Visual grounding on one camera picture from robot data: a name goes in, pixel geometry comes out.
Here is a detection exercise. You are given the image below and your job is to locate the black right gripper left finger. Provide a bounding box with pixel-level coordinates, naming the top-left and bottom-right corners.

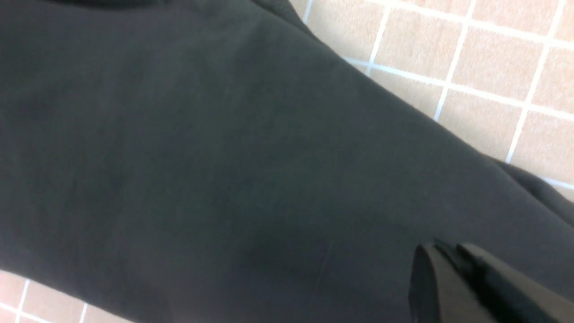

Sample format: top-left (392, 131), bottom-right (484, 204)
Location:
top-left (409, 244), bottom-right (496, 323)

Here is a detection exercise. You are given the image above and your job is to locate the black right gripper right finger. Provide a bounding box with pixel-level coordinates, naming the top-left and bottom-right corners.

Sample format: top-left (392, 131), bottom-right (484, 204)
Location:
top-left (456, 244), bottom-right (574, 323)

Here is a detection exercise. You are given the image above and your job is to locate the dark gray long-sleeved shirt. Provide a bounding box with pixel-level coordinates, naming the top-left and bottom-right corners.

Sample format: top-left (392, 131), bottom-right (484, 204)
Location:
top-left (0, 0), bottom-right (573, 323)

